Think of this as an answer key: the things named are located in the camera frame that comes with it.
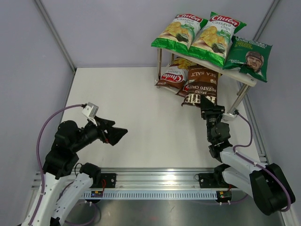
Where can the green Chuba cassava chips bag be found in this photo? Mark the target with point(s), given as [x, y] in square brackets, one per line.
[180, 33]

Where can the brown Chuba chips bag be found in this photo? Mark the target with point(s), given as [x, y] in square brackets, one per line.
[183, 92]
[176, 74]

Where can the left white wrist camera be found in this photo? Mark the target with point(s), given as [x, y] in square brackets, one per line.
[89, 111]

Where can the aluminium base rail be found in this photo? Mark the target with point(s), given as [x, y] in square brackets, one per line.
[158, 178]

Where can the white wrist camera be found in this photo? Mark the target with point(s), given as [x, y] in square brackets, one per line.
[230, 116]
[89, 111]

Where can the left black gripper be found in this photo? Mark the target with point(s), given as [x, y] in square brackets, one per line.
[115, 133]

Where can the white slotted cable duct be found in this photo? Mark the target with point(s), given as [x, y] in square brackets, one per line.
[150, 195]

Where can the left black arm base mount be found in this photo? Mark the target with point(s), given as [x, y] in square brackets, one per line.
[108, 180]

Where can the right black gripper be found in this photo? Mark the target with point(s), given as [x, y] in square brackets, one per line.
[209, 108]

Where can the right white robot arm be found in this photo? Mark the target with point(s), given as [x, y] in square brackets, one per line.
[265, 183]

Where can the white two-tier shelf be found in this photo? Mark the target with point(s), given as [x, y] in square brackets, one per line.
[246, 80]

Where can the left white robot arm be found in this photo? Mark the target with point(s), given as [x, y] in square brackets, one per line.
[51, 207]

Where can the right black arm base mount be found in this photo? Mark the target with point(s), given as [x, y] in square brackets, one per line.
[207, 180]

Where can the dark green Real chips bag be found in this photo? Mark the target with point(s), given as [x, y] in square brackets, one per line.
[248, 57]

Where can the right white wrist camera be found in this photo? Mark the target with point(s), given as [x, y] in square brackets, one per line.
[230, 116]

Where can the brown Kettle sea salt bag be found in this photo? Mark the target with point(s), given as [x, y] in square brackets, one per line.
[202, 81]

